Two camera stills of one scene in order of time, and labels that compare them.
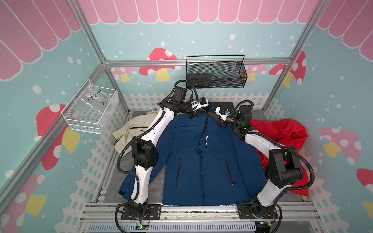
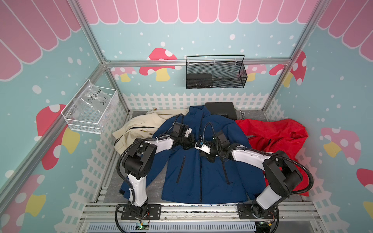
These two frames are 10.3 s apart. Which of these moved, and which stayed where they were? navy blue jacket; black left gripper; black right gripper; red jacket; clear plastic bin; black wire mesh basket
Moved: black left gripper; black right gripper
Stayed: clear plastic bin; navy blue jacket; black wire mesh basket; red jacket
